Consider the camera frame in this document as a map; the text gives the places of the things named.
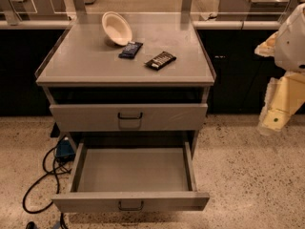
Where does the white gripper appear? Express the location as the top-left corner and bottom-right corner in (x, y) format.
(254, 32), (305, 135)

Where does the grey drawer cabinet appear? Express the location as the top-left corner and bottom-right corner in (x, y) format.
(37, 12), (214, 147)

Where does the black chocolate bar wrapper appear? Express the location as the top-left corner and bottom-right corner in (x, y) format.
(145, 52), (176, 71)

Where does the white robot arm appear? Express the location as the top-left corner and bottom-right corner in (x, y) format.
(254, 4), (305, 135)

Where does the blue snack bar wrapper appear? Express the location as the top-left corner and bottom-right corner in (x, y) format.
(118, 42), (143, 59)

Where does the black floor cable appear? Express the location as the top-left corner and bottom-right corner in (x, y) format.
(22, 145), (73, 229)

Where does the grey drawer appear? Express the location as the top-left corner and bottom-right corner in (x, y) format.
(52, 142), (210, 213)
(50, 104), (208, 132)

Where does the blue power adapter box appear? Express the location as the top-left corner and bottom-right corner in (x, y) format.
(55, 137), (75, 162)

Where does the white paper bowl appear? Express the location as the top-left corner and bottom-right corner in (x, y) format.
(102, 11), (132, 46)

